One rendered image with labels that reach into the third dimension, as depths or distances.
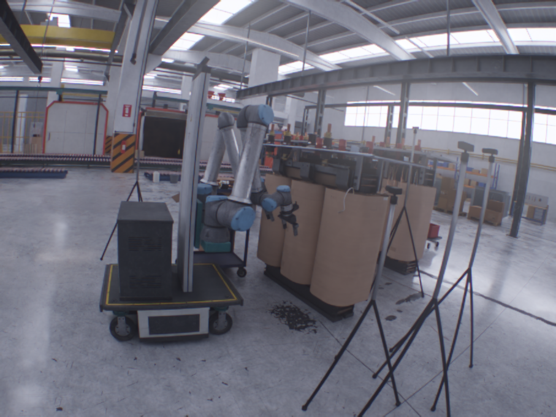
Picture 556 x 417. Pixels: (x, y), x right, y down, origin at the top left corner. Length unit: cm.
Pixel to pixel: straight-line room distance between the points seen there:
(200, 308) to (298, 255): 105
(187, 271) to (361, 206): 128
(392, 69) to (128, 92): 1000
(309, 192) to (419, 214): 177
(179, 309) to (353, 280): 128
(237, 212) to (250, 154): 33
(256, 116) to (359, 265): 133
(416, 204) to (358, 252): 168
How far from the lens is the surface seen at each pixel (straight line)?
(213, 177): 248
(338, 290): 240
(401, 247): 393
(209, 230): 189
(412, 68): 1195
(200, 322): 208
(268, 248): 304
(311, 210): 256
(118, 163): 1238
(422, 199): 388
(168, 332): 208
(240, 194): 174
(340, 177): 232
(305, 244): 262
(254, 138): 176
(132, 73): 1261
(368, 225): 232
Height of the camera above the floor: 129
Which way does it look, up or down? 10 degrees down
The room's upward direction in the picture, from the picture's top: 7 degrees clockwise
